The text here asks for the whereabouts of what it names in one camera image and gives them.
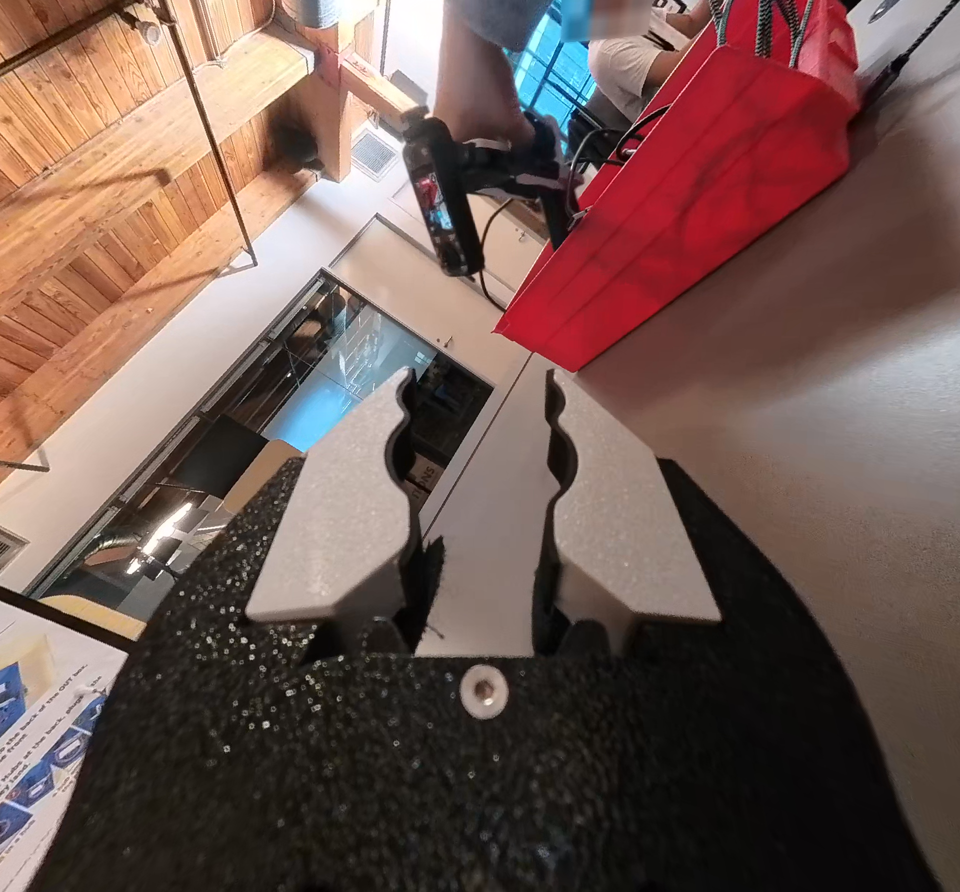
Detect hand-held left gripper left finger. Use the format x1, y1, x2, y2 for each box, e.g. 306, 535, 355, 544
244, 365, 445, 655

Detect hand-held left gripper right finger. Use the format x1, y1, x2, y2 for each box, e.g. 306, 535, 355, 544
531, 367, 724, 656

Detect red plastic bin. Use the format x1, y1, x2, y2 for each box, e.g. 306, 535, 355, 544
493, 0, 861, 374

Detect teal braided usb cable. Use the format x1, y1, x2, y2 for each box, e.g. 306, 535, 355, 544
697, 0, 822, 72

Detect person's right forearm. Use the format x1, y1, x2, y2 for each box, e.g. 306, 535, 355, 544
433, 0, 571, 151

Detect large framed glass window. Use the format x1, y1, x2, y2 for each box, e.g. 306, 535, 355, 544
30, 268, 498, 597

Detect wooden sign board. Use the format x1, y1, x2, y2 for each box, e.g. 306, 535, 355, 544
37, 592, 149, 642

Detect printed instruction sheet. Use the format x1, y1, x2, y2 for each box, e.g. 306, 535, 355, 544
0, 598, 130, 892

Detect black ceiling pipe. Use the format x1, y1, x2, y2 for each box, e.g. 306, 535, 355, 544
0, 0, 260, 268

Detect black camera cable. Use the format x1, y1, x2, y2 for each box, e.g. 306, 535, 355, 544
478, 190, 530, 312

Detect black usb cable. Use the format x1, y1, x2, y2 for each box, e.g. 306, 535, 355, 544
862, 7, 942, 96

